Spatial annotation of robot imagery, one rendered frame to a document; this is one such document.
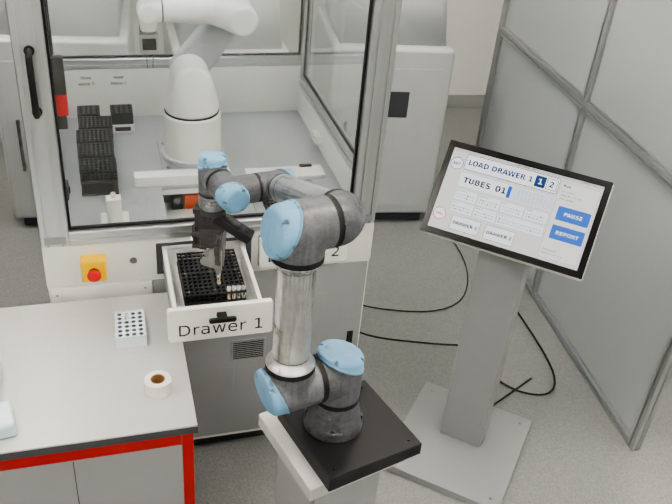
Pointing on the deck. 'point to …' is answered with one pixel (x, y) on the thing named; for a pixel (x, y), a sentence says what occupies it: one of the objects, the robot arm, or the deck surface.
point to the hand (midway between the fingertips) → (221, 269)
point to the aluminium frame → (50, 182)
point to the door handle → (32, 81)
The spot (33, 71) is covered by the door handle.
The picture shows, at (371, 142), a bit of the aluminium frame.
